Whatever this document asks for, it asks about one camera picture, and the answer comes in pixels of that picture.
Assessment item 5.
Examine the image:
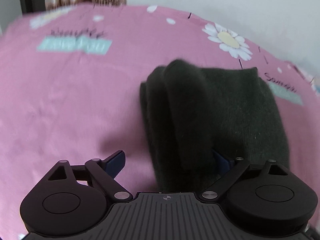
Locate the dark green knit garment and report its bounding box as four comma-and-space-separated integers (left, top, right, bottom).
139, 60, 289, 192

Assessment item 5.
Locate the pink floral bed sheet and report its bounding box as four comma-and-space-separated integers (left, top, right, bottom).
1, 3, 319, 239

